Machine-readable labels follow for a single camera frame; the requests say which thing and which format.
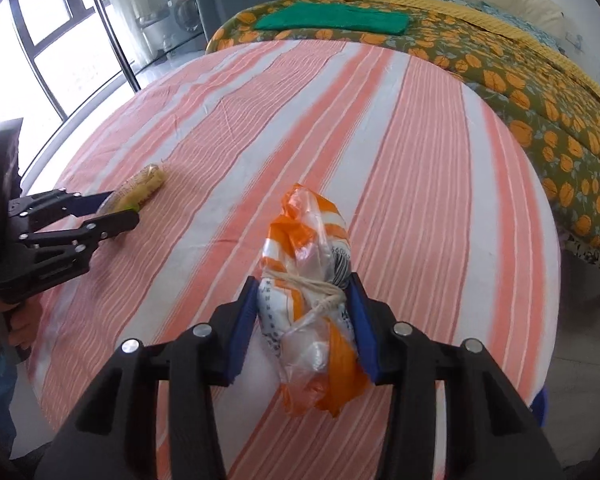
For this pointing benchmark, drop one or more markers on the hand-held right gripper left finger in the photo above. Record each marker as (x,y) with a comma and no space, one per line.
(240,330)

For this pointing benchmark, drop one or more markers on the orange striped tablecloth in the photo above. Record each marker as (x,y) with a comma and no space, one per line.
(380,160)

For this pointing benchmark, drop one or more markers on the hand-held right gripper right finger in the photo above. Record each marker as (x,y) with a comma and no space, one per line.
(367,330)

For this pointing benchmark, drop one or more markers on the blue plastic mesh basket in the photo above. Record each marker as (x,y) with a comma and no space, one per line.
(540,407)

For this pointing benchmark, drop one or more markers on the black framed window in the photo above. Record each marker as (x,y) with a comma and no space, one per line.
(45,35)

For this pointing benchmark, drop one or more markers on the washing machine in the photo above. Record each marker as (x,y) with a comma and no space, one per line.
(182,7)

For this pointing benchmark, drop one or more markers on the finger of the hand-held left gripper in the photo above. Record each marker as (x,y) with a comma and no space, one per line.
(80,235)
(50,202)

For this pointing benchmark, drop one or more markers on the bed with orange floral quilt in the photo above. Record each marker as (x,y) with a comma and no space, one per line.
(555,125)

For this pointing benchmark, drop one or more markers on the person's left hand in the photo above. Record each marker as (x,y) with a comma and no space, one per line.
(25,325)

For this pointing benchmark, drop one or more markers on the green folded towel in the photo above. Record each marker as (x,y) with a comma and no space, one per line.
(330,19)

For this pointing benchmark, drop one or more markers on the yellow snack packet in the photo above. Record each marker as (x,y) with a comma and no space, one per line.
(140,185)

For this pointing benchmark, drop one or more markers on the grey blue curtain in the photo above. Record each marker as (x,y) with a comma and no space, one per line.
(230,0)

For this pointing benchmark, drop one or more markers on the leaf print bed skirt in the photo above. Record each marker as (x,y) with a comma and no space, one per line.
(590,255)

